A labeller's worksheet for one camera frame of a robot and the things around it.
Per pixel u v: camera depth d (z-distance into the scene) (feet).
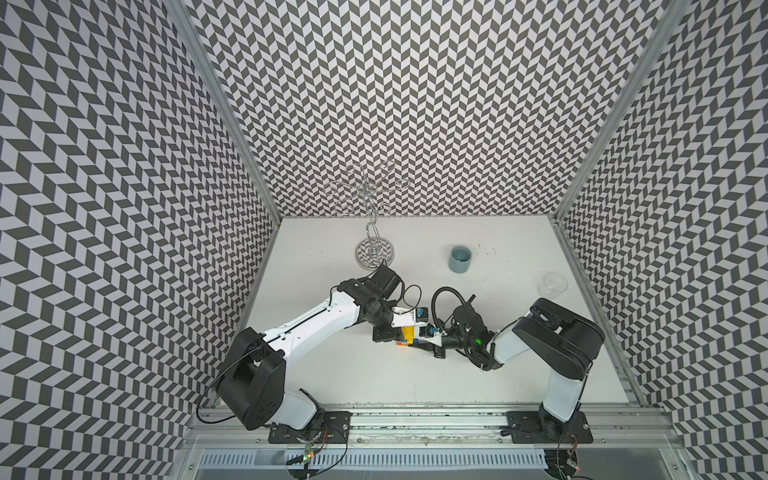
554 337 1.60
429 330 2.37
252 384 1.35
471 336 2.35
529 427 2.39
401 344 2.76
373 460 2.27
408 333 2.51
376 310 2.02
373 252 3.47
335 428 2.36
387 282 2.15
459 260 3.34
